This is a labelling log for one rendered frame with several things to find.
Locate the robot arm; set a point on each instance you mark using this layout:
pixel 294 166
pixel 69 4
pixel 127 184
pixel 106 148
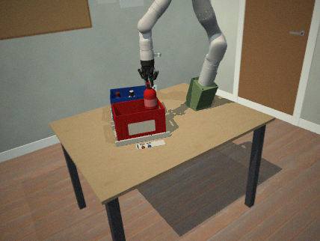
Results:
pixel 206 16

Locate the white paper pick list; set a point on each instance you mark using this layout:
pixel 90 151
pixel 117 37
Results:
pixel 150 144

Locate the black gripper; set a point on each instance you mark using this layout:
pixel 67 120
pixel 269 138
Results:
pixel 147 71

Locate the red plastic crate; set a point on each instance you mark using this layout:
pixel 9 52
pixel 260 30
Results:
pixel 132 120

